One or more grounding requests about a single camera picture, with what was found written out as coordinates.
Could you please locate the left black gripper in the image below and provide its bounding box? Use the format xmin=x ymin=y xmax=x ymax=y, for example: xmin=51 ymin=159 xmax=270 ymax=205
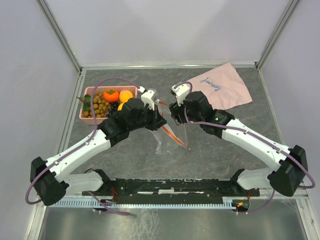
xmin=128 ymin=103 xmax=167 ymax=131

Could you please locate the clear zip top bag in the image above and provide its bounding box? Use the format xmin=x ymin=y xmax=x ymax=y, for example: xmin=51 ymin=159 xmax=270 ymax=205
xmin=151 ymin=99 xmax=188 ymax=155

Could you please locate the yellow orange fruit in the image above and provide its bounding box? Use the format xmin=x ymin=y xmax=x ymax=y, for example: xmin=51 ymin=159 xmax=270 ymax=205
xmin=117 ymin=102 xmax=125 ymax=111

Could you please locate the yellow peach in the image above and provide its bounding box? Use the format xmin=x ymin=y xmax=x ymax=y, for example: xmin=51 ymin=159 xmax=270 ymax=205
xmin=119 ymin=90 xmax=134 ymax=103

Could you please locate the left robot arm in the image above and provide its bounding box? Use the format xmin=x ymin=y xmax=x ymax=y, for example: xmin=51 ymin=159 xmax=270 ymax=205
xmin=30 ymin=98 xmax=167 ymax=206

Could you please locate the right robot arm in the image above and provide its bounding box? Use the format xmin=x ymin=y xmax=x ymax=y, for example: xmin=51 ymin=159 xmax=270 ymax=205
xmin=169 ymin=88 xmax=308 ymax=197

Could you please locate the black grape bunch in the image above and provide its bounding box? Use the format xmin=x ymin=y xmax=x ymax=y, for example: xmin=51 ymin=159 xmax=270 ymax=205
xmin=105 ymin=101 xmax=120 ymax=118

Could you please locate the orange persimmon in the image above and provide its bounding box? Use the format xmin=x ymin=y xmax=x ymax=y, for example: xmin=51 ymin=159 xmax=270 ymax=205
xmin=103 ymin=89 xmax=120 ymax=103

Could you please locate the pink plastic basket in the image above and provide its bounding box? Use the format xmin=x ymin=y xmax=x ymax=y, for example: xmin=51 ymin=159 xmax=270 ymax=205
xmin=79 ymin=85 xmax=138 ymax=125

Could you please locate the pink cloth with lettering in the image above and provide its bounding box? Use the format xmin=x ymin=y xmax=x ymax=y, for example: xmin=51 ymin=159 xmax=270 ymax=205
xmin=188 ymin=62 xmax=252 ymax=110

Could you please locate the brown longan bunch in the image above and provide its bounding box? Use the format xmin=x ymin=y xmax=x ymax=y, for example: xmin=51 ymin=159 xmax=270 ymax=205
xmin=77 ymin=92 xmax=109 ymax=118

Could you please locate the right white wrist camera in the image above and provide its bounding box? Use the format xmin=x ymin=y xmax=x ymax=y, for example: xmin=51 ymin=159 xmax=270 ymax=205
xmin=171 ymin=81 xmax=193 ymax=106

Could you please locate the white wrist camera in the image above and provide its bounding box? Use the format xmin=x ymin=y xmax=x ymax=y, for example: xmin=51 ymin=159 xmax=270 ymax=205
xmin=137 ymin=86 xmax=157 ymax=111
xmin=171 ymin=81 xmax=193 ymax=106

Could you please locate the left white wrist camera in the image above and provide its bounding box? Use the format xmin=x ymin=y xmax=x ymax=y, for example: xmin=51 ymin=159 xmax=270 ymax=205
xmin=137 ymin=86 xmax=157 ymax=111

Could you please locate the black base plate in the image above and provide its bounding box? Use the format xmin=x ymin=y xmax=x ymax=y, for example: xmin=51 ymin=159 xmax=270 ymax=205
xmin=86 ymin=168 xmax=260 ymax=205

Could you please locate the light blue cable duct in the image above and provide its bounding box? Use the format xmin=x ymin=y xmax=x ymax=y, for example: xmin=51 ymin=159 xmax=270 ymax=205
xmin=50 ymin=197 xmax=245 ymax=210

